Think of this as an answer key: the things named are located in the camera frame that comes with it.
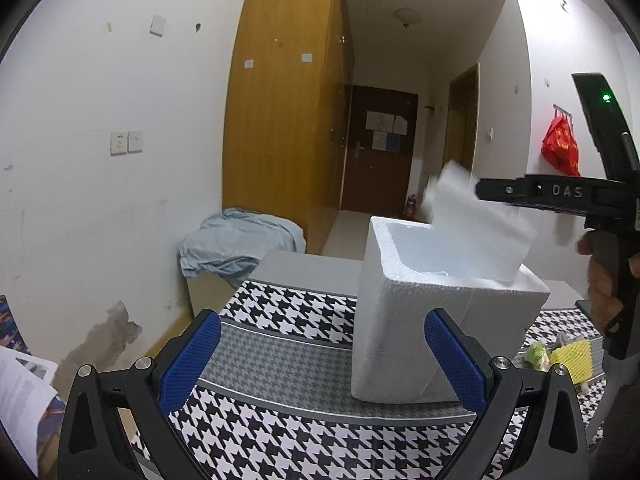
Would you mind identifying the round ceiling lamp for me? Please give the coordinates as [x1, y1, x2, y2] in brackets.
[392, 7, 423, 28]

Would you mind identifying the white foam lid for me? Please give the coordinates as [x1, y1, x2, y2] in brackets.
[425, 160, 540, 286]

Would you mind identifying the light wooden side door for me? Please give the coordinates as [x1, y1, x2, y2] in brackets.
[444, 62, 480, 171]

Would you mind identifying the white foam box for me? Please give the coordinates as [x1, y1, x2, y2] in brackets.
[351, 216, 551, 403]

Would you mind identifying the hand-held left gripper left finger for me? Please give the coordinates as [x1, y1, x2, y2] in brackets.
[57, 308, 222, 480]

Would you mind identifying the yellow foam net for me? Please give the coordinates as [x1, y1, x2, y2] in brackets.
[550, 338, 593, 383]

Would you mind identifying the houndstooth tablecloth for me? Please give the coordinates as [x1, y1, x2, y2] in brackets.
[130, 280, 608, 480]

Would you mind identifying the wooden wardrobe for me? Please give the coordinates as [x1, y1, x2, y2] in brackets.
[221, 0, 356, 256]

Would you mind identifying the beige storage box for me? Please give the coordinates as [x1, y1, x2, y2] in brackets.
[189, 270, 241, 318]

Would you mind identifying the patterned blue orange cloth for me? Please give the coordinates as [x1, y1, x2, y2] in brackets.
[0, 295, 66, 441]

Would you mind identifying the green snack packet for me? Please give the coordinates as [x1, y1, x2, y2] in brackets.
[524, 342, 551, 372]

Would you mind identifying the red plastic bag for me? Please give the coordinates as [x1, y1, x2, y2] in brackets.
[542, 115, 582, 177]

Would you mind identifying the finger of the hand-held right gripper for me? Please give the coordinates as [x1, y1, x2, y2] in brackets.
[474, 175, 531, 206]

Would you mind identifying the person's right hand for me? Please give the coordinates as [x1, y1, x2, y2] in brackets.
[576, 232, 623, 331]

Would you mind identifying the light blue cloth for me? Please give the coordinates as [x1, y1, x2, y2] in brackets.
[179, 207, 307, 278]

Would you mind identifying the dark brown door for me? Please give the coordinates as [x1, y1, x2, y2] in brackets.
[340, 85, 419, 218]

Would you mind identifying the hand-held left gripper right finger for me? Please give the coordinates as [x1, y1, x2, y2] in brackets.
[424, 308, 591, 480]

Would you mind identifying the white printed paper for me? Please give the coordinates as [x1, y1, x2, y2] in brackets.
[0, 346, 60, 478]

